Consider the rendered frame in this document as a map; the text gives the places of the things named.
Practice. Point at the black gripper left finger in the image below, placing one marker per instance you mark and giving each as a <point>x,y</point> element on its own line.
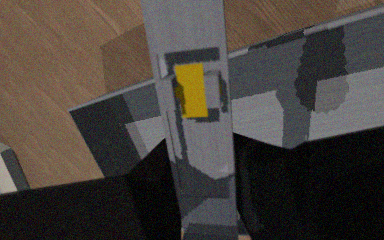
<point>139,205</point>

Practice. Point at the cream rectangular block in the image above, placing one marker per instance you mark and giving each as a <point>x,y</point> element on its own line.
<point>11,177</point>

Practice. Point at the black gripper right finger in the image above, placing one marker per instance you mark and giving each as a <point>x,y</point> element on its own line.
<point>278,189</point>

